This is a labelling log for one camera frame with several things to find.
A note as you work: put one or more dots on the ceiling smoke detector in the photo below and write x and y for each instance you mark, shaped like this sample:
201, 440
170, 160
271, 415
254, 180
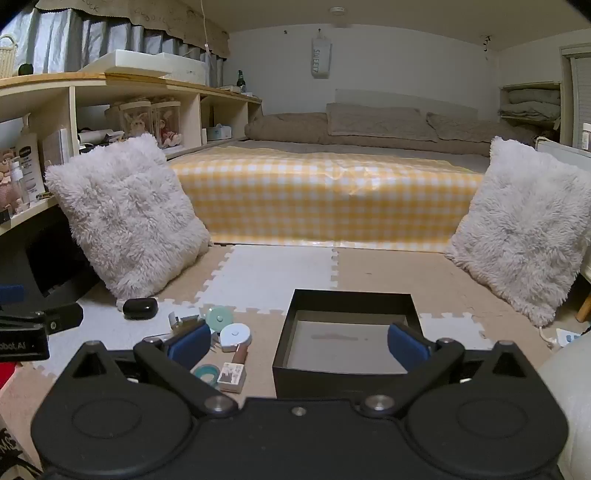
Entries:
337, 10

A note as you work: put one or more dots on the black box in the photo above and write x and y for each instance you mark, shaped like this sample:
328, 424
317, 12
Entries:
323, 383

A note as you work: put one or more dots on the white charger plug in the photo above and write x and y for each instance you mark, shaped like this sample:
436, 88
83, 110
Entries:
231, 376

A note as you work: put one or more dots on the beige curtain valance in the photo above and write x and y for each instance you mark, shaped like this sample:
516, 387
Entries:
161, 23

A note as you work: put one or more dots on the grey curtain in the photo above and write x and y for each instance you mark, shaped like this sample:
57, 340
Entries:
69, 41

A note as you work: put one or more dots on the black earbud case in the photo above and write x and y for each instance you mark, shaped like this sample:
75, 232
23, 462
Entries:
140, 308

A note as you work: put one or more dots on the bear print box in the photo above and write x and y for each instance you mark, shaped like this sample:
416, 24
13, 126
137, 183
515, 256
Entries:
4, 180

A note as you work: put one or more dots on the folded grey blankets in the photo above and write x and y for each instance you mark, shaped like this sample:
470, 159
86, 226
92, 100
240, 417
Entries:
531, 104

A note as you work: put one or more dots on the white power strip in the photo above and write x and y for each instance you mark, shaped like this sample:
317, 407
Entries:
565, 337

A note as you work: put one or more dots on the red cloth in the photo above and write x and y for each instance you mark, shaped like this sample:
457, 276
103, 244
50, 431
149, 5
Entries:
7, 374

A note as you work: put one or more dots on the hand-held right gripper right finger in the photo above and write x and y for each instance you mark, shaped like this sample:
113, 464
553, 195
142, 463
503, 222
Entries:
406, 346

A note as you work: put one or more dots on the white cabinet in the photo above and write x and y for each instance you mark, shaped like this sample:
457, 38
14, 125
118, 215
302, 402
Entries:
568, 150

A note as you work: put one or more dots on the teal tape roll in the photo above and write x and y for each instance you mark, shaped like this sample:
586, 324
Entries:
213, 380

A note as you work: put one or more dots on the black white patterned fabric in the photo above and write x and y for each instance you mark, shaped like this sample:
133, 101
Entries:
14, 457

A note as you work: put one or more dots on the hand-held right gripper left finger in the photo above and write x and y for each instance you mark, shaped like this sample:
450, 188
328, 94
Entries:
189, 344

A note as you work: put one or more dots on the fluffy white pillow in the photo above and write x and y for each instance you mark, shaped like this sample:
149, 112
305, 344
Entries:
124, 207
521, 230

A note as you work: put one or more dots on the foam puzzle floor mat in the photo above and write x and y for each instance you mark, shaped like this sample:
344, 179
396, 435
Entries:
277, 272

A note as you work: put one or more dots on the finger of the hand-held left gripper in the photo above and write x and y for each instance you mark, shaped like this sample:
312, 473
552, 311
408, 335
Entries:
67, 316
11, 293

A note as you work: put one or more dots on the white wall hanging pouch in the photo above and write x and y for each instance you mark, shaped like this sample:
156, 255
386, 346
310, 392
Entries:
319, 60

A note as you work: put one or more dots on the white flat box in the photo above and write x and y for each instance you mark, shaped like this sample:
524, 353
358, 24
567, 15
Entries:
152, 62

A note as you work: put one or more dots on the white plastic tool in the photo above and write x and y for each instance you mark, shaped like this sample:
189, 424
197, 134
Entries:
184, 319

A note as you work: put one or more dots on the brown lipstick tube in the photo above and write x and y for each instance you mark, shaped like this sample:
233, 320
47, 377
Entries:
240, 356

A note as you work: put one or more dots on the white window blind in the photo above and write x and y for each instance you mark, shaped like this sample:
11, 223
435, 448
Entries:
581, 92

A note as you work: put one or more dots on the yellow checkered bed cover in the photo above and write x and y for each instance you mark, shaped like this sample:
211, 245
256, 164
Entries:
323, 198

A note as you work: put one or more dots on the white paper box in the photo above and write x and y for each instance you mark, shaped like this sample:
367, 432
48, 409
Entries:
55, 147

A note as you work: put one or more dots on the white headboard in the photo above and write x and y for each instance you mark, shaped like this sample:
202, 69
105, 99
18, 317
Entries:
452, 104

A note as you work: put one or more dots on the white lotion bottle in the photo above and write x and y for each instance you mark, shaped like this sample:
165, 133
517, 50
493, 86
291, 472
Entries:
27, 157

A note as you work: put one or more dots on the wooden shelf unit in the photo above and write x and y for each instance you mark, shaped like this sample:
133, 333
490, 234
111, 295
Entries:
189, 115

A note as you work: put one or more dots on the beige bed pillow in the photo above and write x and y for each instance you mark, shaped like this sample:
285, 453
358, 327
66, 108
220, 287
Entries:
461, 127
378, 120

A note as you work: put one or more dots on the mint green round case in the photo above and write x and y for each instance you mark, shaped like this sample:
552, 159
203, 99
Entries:
219, 317

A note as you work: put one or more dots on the dark round object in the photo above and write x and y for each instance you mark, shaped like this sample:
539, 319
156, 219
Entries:
26, 69

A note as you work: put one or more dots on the white round tape measure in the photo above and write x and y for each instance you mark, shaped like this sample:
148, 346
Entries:
236, 336

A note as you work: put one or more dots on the clear doll display case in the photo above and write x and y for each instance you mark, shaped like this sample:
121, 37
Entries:
134, 120
166, 124

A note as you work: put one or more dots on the brown duvet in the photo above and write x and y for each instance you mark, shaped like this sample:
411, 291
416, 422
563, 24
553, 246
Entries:
286, 127

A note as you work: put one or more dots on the wicker basket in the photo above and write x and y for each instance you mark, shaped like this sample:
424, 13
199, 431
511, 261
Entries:
7, 60

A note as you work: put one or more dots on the green glass bottle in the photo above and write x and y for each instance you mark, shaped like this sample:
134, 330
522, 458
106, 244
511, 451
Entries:
240, 83

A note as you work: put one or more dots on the tissue box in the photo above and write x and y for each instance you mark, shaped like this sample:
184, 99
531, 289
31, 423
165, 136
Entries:
219, 134

